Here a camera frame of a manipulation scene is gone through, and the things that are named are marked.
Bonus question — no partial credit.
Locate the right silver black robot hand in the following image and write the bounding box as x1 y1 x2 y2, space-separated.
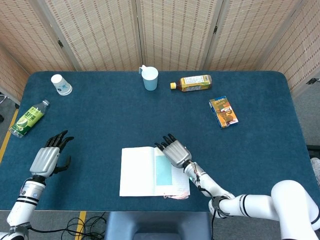
154 133 193 170

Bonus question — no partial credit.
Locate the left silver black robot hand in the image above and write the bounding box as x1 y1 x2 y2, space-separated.
29 129 75 178

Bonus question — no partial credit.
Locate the light blue tasselled bookmark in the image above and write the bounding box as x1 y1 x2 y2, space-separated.
155 153 190 200

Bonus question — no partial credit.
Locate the white notebook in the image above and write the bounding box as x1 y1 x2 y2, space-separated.
119 146 191 198

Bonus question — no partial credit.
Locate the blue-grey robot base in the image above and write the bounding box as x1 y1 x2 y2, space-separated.
103 211 213 240

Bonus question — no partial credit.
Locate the green-label clear bottle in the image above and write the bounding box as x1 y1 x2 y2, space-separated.
8 99 51 139

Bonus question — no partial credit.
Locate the blue and orange snack box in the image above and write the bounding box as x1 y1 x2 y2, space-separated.
208 95 239 130

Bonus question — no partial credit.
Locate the yellow-label tea bottle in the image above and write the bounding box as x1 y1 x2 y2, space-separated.
170 74 213 93

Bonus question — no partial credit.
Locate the white flower-print paper cup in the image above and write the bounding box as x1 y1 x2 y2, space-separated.
50 74 73 96

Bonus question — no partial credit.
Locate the teal blue table cloth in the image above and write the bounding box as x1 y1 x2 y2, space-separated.
0 70 316 213

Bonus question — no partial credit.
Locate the light blue plastic mug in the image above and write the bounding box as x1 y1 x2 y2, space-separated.
138 64 159 92

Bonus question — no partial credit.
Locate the woven bamboo screen panel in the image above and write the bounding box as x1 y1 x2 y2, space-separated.
0 44 30 105
136 0 225 72
203 0 305 72
259 0 320 98
0 0 76 75
32 0 145 72

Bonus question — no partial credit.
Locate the grey white shoe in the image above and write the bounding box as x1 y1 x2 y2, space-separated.
310 157 320 185

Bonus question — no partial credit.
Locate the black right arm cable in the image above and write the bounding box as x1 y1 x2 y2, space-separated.
189 162 233 240

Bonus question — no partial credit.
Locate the black floor cable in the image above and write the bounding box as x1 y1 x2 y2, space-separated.
24 212 116 240

